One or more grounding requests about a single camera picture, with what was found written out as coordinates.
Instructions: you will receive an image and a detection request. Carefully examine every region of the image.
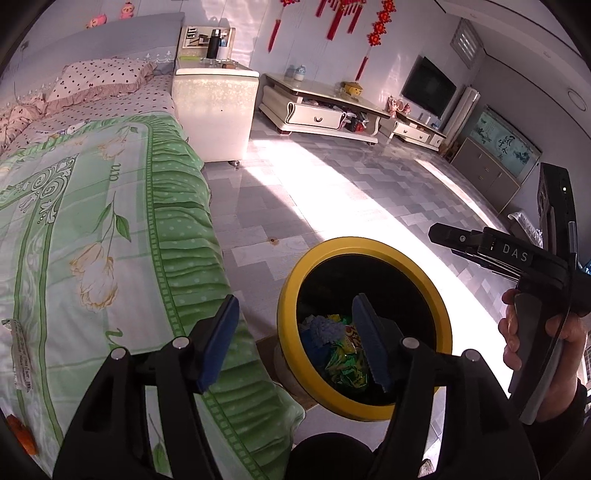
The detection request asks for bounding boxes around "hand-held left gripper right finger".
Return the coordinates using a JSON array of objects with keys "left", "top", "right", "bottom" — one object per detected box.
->
[{"left": 352, "top": 294, "right": 542, "bottom": 480}]

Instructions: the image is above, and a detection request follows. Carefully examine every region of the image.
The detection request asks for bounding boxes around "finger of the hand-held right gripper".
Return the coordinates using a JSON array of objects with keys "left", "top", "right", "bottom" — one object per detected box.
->
[
  {"left": 450, "top": 249, "right": 520, "bottom": 280},
  {"left": 428, "top": 222, "right": 485, "bottom": 254}
]

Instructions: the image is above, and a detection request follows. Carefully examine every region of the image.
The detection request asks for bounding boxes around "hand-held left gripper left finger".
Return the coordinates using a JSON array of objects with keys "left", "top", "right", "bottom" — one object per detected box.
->
[{"left": 52, "top": 294, "right": 242, "bottom": 480}]

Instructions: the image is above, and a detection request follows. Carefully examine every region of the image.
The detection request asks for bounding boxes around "green yellow snack bag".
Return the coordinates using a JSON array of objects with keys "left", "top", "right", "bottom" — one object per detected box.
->
[{"left": 323, "top": 314, "right": 372, "bottom": 393}]

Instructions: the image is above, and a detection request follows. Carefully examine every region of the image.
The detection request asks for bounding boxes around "yellow rimmed trash bin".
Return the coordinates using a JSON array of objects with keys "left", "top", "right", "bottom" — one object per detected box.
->
[{"left": 273, "top": 236, "right": 454, "bottom": 422}]

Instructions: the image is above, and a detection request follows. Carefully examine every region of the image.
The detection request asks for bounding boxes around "person's right forearm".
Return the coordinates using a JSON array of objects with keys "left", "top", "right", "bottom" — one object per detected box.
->
[{"left": 522, "top": 376, "right": 589, "bottom": 480}]

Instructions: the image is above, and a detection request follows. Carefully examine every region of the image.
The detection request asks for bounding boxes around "person's right hand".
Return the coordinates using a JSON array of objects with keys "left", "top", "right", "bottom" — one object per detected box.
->
[{"left": 499, "top": 288, "right": 591, "bottom": 423}]

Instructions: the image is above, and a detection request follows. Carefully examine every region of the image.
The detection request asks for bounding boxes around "white ribbed cover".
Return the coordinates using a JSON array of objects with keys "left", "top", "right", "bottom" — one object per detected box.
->
[{"left": 508, "top": 210, "right": 543, "bottom": 245}]

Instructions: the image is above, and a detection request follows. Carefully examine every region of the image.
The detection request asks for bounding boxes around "grey low cabinet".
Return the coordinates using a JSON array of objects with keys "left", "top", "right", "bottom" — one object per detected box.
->
[{"left": 450, "top": 137, "right": 520, "bottom": 214}]

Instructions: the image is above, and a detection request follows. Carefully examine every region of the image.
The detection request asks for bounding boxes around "white short cabinet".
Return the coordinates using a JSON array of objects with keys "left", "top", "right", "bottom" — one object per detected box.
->
[{"left": 390, "top": 113, "right": 448, "bottom": 149}]

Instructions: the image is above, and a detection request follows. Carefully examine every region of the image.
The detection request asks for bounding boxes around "white standing air conditioner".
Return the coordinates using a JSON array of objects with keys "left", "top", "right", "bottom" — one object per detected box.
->
[{"left": 441, "top": 87, "right": 481, "bottom": 155}]

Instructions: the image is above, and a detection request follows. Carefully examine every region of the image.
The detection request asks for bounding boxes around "green floral bedspread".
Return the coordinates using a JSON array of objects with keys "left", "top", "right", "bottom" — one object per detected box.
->
[{"left": 0, "top": 113, "right": 305, "bottom": 480}]

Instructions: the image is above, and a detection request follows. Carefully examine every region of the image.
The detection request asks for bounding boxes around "white long TV cabinet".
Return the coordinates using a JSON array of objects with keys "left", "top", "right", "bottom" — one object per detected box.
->
[{"left": 259, "top": 73, "right": 393, "bottom": 145}]

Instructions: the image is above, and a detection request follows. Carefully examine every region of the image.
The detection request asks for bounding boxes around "louvered window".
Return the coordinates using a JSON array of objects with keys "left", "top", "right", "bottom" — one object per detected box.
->
[{"left": 450, "top": 18, "right": 485, "bottom": 70}]

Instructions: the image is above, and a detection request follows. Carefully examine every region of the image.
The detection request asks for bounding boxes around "white plastic packet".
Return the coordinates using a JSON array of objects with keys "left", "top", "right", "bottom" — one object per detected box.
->
[{"left": 1, "top": 318, "right": 37, "bottom": 407}]

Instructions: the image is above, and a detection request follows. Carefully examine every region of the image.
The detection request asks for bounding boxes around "orange wrapper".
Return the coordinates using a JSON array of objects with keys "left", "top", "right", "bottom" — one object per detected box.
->
[{"left": 7, "top": 415, "right": 38, "bottom": 455}]

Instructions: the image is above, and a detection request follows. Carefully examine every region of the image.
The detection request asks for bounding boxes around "cream nightstand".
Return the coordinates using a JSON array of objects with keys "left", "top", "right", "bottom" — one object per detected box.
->
[{"left": 173, "top": 62, "right": 260, "bottom": 166}]

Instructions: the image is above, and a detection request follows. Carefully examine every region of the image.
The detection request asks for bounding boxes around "large red knot ornament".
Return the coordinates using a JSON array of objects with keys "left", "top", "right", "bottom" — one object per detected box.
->
[{"left": 316, "top": 0, "right": 365, "bottom": 42}]

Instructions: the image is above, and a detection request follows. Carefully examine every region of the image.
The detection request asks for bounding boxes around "white polka dot bed sheet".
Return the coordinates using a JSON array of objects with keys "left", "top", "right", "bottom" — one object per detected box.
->
[{"left": 0, "top": 74, "right": 178, "bottom": 158}]

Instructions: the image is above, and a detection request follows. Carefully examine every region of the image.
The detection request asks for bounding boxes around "small red hanging ornament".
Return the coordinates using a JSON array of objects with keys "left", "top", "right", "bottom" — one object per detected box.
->
[{"left": 268, "top": 0, "right": 296, "bottom": 51}]

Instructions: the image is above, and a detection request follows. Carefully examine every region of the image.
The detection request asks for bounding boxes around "polka dot pillow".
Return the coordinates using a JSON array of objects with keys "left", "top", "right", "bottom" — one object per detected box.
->
[{"left": 46, "top": 58, "right": 158, "bottom": 114}]

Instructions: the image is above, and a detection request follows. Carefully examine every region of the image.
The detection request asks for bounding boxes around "pink polka dot quilt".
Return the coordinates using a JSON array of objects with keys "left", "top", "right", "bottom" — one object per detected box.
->
[{"left": 0, "top": 99, "right": 47, "bottom": 151}]

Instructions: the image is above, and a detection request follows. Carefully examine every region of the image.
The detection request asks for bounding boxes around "framed picture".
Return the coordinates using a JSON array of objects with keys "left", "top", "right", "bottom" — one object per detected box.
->
[{"left": 179, "top": 25, "right": 236, "bottom": 63}]

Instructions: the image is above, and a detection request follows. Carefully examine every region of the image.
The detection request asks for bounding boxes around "grey bed headboard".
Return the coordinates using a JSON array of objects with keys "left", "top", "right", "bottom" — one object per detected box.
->
[{"left": 9, "top": 13, "right": 185, "bottom": 100}]

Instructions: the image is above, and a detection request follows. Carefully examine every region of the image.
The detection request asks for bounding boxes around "black wall television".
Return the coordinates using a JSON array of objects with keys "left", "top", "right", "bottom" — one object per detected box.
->
[{"left": 401, "top": 55, "right": 458, "bottom": 118}]

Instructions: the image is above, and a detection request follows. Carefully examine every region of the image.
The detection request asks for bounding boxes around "red flower string ornament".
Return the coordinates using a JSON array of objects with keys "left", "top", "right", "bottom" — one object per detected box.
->
[{"left": 355, "top": 0, "right": 398, "bottom": 81}]

